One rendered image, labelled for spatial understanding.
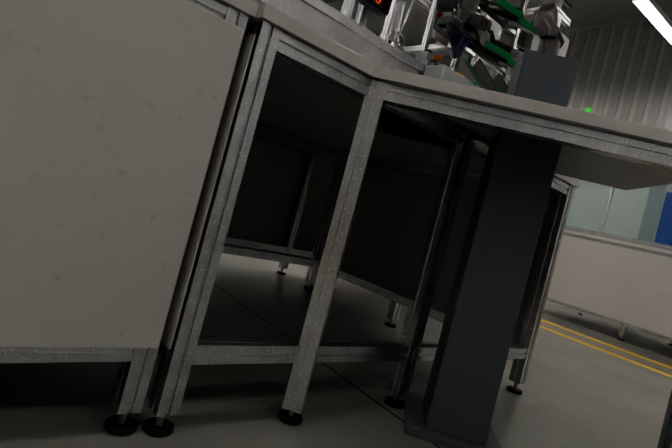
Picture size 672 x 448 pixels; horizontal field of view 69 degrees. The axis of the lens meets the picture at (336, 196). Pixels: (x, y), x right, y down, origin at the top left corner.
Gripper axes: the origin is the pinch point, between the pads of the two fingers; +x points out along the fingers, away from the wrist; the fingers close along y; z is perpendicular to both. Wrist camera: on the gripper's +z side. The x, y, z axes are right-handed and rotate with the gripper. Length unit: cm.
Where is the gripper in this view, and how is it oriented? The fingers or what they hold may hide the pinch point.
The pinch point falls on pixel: (458, 48)
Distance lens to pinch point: 165.7
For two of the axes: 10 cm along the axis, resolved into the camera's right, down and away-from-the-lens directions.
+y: 7.3, 2.1, 6.6
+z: 6.4, 1.5, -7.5
